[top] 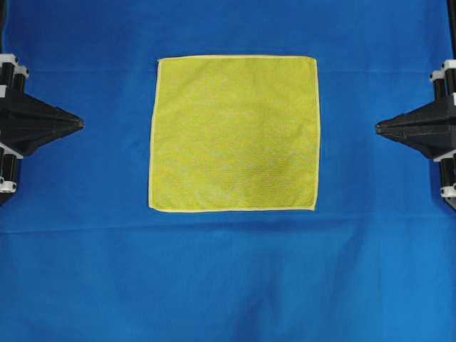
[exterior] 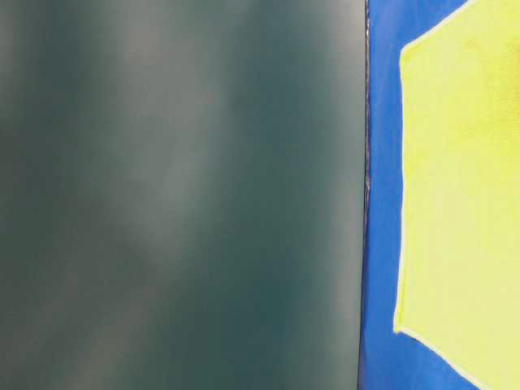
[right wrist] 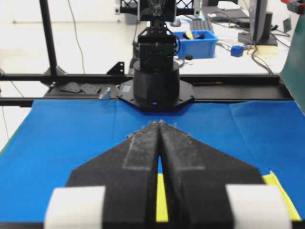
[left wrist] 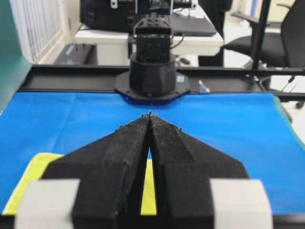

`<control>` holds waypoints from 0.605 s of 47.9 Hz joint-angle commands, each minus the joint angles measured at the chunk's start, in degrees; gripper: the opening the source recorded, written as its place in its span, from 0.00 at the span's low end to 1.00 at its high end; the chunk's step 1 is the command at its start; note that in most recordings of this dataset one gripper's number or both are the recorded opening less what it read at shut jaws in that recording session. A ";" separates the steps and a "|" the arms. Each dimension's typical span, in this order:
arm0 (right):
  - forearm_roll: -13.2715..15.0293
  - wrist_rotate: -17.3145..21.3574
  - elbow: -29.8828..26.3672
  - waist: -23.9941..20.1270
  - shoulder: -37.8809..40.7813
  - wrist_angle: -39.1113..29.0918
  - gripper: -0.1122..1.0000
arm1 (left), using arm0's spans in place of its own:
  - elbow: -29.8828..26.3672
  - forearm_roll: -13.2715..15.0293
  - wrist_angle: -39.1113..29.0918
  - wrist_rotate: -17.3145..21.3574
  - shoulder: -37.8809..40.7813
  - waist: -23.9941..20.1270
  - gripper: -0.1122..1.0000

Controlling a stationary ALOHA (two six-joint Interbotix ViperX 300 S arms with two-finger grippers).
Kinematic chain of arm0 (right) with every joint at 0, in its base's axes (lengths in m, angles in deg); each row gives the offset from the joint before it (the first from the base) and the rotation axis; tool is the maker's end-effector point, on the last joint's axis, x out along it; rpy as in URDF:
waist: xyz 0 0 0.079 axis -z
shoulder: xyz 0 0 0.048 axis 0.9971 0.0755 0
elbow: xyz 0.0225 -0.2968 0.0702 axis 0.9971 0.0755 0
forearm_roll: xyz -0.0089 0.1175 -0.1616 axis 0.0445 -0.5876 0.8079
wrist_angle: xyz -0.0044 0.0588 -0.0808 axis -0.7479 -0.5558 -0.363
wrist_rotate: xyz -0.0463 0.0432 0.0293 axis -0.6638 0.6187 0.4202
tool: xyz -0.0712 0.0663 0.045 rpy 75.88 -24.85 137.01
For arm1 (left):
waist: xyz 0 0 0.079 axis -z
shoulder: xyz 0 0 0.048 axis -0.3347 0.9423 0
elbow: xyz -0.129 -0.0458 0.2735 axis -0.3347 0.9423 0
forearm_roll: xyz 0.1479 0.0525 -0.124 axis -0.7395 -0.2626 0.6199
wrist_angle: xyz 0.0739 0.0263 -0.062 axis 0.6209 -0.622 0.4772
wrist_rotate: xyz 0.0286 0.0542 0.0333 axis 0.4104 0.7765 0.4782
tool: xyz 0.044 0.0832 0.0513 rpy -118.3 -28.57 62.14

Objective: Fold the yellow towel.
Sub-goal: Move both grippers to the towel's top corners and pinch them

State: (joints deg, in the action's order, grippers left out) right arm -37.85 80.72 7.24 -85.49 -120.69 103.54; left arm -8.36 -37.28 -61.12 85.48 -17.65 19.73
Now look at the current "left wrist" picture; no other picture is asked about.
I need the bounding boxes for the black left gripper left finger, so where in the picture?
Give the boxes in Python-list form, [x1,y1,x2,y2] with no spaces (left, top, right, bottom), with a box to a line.
[14,114,150,229]

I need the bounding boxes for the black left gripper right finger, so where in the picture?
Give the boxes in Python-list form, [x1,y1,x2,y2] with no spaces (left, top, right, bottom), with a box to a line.
[149,114,274,229]

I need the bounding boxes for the yellow-green towel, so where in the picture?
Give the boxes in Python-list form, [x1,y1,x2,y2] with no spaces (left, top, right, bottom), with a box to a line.
[2,153,157,216]

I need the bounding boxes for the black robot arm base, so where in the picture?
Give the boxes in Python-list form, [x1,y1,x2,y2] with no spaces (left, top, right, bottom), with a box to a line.
[115,12,191,101]

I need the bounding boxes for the blue table cloth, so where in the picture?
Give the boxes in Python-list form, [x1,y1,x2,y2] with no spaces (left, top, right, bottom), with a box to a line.
[0,93,305,214]

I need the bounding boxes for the black equipment case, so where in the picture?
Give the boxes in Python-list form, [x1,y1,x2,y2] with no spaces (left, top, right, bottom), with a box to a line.
[80,0,217,37]

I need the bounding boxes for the black office chair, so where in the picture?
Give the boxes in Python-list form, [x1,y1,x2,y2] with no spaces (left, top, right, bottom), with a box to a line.
[224,0,305,68]

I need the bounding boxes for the black aluminium frame rail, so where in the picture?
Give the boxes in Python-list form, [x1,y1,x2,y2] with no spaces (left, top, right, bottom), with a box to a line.
[18,65,305,101]

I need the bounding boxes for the black vertical frame post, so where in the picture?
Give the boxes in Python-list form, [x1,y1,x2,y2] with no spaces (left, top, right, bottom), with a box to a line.
[252,0,271,71]

